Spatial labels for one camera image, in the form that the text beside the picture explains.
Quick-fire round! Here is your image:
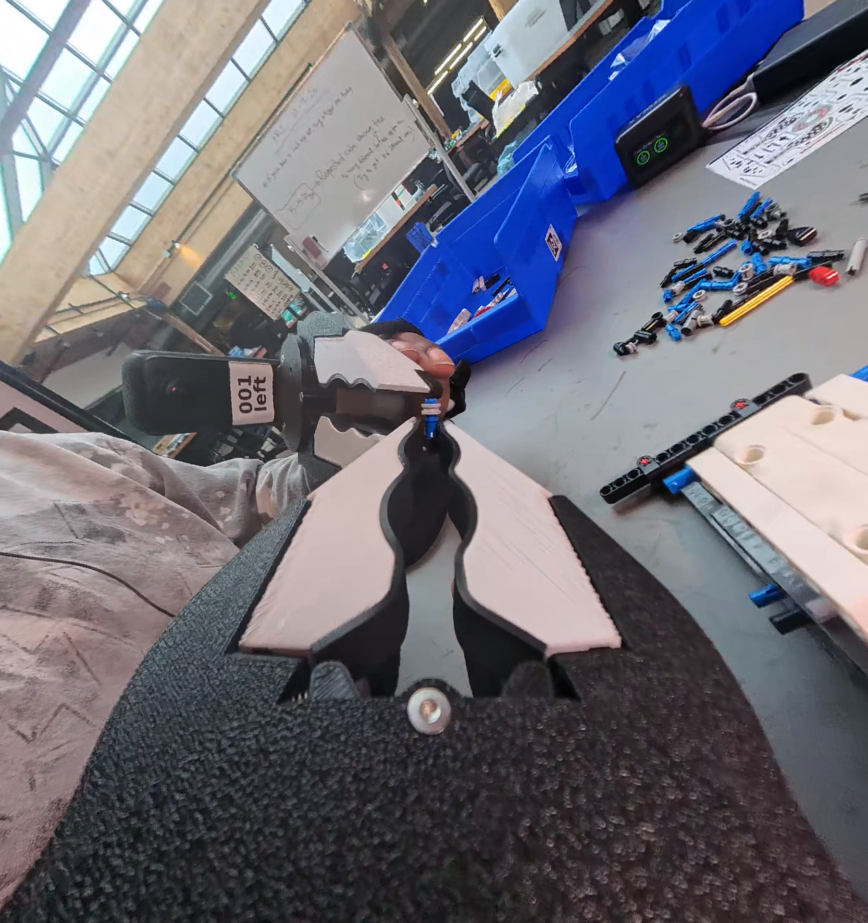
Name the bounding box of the thin black cable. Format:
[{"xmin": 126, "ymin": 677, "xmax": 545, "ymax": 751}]
[{"xmin": 0, "ymin": 547, "xmax": 177, "ymax": 619}]

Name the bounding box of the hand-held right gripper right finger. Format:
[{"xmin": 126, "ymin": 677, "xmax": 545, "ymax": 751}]
[{"xmin": 441, "ymin": 422, "xmax": 624, "ymax": 697}]

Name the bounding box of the person's left hand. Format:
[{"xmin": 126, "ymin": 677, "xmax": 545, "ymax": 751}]
[{"xmin": 387, "ymin": 330, "xmax": 457, "ymax": 383}]

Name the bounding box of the stack of clear storage boxes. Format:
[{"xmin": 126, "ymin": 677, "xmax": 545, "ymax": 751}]
[{"xmin": 448, "ymin": 0, "xmax": 601, "ymax": 87}]

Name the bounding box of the grey desk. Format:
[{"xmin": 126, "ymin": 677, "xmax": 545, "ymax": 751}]
[{"xmin": 398, "ymin": 108, "xmax": 868, "ymax": 923}]

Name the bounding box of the yellow toy axle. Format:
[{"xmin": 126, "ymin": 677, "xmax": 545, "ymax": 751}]
[{"xmin": 719, "ymin": 274, "xmax": 795, "ymax": 327}]

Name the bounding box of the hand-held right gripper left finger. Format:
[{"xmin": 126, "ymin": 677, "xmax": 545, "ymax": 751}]
[{"xmin": 239, "ymin": 422, "xmax": 424, "ymax": 697}]

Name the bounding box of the black adapter box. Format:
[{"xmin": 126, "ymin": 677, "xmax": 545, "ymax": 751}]
[{"xmin": 751, "ymin": 0, "xmax": 868, "ymax": 102}]

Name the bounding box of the white cable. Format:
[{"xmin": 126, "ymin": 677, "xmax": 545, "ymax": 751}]
[{"xmin": 704, "ymin": 90, "xmax": 759, "ymax": 131}]

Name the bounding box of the printed chart sign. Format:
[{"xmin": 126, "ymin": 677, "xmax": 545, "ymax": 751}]
[{"xmin": 223, "ymin": 245, "xmax": 301, "ymax": 322}]

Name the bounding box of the pile of blue black pins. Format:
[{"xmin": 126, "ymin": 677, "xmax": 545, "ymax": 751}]
[{"xmin": 613, "ymin": 191, "xmax": 868, "ymax": 358}]

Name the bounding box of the white sticker sheet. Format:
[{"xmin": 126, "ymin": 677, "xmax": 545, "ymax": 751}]
[{"xmin": 707, "ymin": 32, "xmax": 868, "ymax": 190}]

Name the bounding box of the whiteboard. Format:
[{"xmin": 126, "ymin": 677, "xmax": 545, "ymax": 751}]
[{"xmin": 232, "ymin": 25, "xmax": 478, "ymax": 261}]

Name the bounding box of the blue plastic bin with tag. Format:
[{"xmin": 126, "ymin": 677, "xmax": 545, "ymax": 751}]
[{"xmin": 380, "ymin": 137, "xmax": 579, "ymax": 365}]

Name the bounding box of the white black toy truck chassis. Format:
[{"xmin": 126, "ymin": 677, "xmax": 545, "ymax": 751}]
[{"xmin": 598, "ymin": 357, "xmax": 868, "ymax": 693}]

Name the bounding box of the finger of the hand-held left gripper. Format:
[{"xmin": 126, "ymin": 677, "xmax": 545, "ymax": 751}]
[
  {"xmin": 311, "ymin": 414, "xmax": 409, "ymax": 497},
  {"xmin": 311, "ymin": 329, "xmax": 447, "ymax": 406}
]

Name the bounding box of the black power bank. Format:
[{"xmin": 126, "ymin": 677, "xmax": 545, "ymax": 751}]
[{"xmin": 614, "ymin": 85, "xmax": 709, "ymax": 190}]

